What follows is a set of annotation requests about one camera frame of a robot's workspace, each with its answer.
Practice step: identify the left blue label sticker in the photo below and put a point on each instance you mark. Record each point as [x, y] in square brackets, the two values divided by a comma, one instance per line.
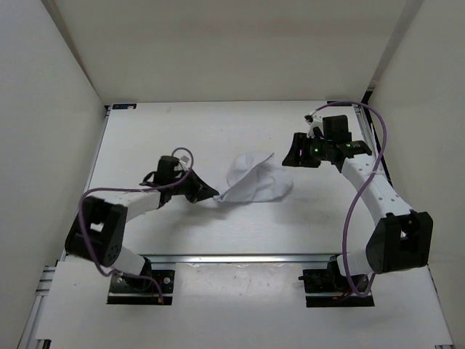
[124, 106]

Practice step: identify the front aluminium frame rail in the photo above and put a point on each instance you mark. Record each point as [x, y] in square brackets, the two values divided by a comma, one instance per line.
[238, 258]

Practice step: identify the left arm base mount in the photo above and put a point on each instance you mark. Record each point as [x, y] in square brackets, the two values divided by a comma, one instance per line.
[130, 291]

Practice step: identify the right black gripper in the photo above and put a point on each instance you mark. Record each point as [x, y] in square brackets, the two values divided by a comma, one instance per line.
[300, 142]

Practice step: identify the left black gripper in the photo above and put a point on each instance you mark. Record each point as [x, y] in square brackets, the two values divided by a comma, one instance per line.
[200, 190]

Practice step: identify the left aluminium frame rail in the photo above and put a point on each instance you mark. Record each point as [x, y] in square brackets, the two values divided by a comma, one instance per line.
[28, 337]

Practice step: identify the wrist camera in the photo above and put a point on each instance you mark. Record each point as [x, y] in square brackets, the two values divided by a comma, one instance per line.
[169, 170]
[336, 129]

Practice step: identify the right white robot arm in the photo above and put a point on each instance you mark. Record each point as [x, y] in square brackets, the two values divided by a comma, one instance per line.
[356, 262]

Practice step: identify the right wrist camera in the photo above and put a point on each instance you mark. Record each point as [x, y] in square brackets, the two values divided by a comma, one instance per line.
[336, 129]

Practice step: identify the right aluminium frame rail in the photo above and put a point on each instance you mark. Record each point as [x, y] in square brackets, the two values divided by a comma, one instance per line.
[378, 152]

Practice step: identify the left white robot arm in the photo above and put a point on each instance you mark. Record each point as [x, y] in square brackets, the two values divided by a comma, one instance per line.
[98, 230]

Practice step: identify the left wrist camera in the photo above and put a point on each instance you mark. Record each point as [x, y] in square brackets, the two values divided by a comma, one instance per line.
[169, 170]

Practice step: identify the aluminium frame rail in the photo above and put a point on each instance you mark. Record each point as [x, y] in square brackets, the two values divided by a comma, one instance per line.
[28, 337]
[378, 152]
[238, 258]

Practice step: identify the white skirt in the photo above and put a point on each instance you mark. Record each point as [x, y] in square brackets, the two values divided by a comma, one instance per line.
[255, 177]

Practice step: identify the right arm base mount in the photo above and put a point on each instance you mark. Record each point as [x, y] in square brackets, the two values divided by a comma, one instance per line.
[327, 288]

